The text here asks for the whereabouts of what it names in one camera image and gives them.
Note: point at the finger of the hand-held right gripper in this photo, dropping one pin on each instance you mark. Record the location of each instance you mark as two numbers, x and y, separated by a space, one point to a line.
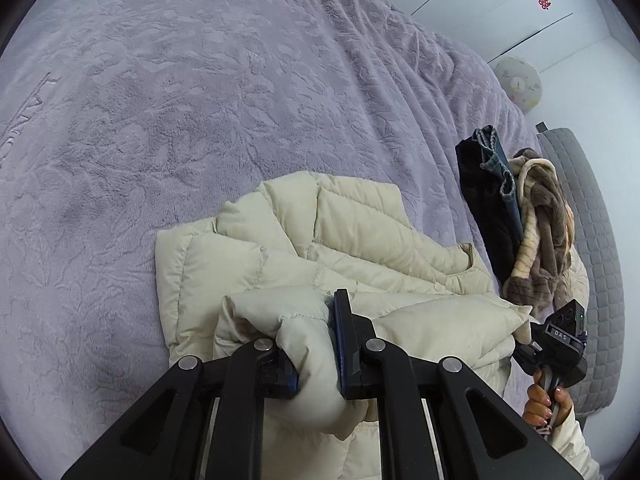
527 357

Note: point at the white wardrobe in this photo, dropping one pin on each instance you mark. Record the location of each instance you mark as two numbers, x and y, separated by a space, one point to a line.
500 5

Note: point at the folded blue jeans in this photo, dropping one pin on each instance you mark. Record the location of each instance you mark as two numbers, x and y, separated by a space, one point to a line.
502 180

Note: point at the person's right forearm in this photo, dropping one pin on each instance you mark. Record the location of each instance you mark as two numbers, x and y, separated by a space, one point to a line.
575 452

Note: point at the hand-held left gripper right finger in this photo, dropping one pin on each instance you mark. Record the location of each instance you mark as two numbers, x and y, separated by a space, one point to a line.
340 345

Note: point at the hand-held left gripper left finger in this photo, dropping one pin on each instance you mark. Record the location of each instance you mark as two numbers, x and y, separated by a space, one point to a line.
280 375

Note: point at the person's right hand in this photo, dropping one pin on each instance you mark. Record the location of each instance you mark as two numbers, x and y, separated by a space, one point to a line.
540 410

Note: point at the brown and cream plush robe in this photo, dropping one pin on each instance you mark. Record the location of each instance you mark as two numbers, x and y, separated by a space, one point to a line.
542 230

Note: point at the grey quilted headboard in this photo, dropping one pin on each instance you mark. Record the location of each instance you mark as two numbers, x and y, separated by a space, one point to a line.
595 260

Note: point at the purple embossed blanket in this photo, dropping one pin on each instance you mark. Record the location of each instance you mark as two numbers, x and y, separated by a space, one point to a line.
200 85

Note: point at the red wardrobe sticker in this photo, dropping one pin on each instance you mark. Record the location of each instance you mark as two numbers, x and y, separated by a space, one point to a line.
543 3

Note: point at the cream puffer jacket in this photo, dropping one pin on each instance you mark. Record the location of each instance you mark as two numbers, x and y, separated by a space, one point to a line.
350 235

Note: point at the folded black garment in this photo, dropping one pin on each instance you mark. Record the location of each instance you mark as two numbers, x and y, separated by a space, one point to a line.
482 200

